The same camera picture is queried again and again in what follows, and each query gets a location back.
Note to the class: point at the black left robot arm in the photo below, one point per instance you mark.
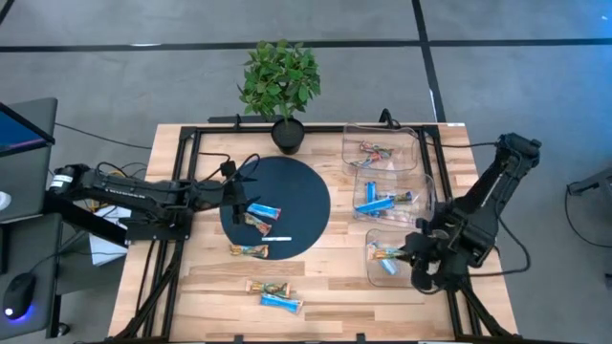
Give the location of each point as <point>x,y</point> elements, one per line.
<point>143,193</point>

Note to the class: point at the blue bar purple end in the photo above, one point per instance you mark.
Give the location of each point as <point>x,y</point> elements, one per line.
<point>389,266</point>

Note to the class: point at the white object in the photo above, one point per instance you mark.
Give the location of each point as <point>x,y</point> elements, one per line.
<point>4,200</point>

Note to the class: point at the light blue bar orange end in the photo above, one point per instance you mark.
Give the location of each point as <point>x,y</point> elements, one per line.
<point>281,303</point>

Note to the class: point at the dark green granola bar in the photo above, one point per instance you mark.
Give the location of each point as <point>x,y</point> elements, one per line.
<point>402,196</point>

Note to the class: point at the white paper sheet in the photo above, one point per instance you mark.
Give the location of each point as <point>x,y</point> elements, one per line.
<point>107,253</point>

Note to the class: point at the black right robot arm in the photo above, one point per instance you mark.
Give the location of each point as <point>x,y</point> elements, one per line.
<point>497,181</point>

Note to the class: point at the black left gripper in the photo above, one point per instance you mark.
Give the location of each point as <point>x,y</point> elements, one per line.
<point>232,193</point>

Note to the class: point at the black aluminium table frame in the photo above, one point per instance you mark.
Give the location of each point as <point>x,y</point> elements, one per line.
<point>215,129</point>

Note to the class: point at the round dark woven placemat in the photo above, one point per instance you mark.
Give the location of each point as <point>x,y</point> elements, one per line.
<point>296,191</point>

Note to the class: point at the brown green granola bar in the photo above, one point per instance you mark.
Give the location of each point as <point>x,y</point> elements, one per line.
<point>257,224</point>

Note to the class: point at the blue bar red end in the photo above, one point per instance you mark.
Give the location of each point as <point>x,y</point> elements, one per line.
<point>264,211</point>

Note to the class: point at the green plant in black pot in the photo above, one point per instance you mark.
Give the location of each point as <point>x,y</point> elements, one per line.
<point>279,81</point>

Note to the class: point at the blue granola bar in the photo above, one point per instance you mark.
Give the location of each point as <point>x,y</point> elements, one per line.
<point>375,206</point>
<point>371,191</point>

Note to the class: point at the grey stand leg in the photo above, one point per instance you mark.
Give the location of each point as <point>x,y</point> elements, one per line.
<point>593,184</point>

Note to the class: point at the clear plastic bin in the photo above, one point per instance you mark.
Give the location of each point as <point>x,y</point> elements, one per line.
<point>421,210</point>
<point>406,138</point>
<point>378,279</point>

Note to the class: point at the white strip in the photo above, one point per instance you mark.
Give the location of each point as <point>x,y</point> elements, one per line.
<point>277,238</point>

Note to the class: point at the black computer monitor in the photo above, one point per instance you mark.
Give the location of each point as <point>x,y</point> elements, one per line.
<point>19,131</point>

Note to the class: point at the grey desk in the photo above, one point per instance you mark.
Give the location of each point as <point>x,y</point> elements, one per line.
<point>28,191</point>

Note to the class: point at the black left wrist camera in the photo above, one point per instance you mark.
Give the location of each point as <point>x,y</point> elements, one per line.
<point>228,168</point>

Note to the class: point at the black computer mouse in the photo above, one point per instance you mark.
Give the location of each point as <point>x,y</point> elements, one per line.
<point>19,294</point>

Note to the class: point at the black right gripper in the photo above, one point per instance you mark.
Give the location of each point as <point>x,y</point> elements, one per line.
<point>430,260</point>

